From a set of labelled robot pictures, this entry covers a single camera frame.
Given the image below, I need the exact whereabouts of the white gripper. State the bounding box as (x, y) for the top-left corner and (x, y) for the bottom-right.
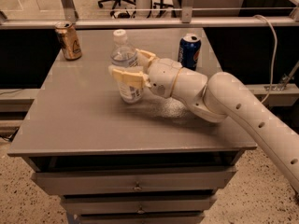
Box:
(108, 49), (182, 98)

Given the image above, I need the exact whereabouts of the clear blue-labelled plastic bottle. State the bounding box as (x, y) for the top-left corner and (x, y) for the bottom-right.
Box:
(110, 29), (143, 104)

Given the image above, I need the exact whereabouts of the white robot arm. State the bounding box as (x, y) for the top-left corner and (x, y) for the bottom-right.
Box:
(108, 50), (299, 191)

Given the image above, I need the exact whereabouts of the blue Pepsi soda can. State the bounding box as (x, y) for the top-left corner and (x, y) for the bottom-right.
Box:
(178, 34), (201, 71)

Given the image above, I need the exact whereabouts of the gold beer can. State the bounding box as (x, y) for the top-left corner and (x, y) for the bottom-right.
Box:
(55, 21), (82, 61)

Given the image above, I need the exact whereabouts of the grey drawer cabinet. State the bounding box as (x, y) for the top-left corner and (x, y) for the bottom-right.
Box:
(9, 30), (255, 224)

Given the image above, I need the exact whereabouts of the metal railing frame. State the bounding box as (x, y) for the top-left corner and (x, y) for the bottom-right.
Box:
(0, 0), (299, 29)

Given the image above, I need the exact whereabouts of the white cable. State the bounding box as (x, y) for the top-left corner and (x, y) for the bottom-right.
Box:
(253, 14), (278, 105)

